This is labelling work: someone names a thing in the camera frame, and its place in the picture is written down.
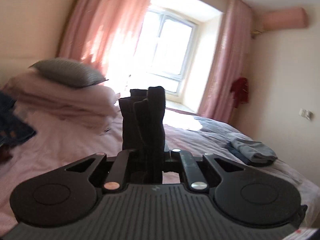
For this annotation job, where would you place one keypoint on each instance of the left pink curtain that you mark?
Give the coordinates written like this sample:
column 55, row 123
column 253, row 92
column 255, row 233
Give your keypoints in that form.
column 103, row 33

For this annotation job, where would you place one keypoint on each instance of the pink grey herringbone duvet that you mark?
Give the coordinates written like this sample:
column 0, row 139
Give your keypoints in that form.
column 59, row 142

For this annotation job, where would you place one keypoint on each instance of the dark blue jeans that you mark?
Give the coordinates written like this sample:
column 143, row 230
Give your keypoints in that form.
column 14, row 131

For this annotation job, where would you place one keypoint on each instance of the pink covered air conditioner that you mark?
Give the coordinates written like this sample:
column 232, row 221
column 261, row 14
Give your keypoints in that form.
column 292, row 18

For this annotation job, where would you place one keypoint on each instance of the pink pillow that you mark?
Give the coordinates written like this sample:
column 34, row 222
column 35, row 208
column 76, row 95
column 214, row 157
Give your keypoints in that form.
column 93, row 107

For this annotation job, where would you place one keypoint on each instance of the white window frame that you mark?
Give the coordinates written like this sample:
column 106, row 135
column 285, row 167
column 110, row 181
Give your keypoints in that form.
column 164, row 48

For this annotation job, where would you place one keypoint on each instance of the black pants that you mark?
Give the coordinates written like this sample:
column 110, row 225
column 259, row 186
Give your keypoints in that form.
column 143, row 113

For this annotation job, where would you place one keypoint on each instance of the pink curtain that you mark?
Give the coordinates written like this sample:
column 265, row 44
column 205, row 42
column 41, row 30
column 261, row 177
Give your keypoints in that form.
column 103, row 33
column 228, row 63

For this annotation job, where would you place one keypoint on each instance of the grey pillow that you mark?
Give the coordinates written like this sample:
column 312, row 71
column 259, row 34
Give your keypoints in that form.
column 69, row 72

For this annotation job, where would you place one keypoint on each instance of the folded green-grey garment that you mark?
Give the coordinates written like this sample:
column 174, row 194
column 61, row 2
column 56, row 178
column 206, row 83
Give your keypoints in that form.
column 254, row 151

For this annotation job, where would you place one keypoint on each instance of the right pink curtain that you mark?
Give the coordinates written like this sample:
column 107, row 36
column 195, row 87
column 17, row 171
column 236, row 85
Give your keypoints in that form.
column 228, row 63

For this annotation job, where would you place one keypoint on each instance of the white wall socket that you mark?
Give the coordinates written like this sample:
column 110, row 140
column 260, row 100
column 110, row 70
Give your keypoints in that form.
column 306, row 114

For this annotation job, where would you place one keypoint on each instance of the red hanging garment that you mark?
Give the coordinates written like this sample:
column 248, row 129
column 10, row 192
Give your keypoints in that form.
column 240, row 91

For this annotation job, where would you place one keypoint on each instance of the folded dark navy garment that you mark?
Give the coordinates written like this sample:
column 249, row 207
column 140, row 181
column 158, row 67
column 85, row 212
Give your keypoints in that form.
column 246, row 161

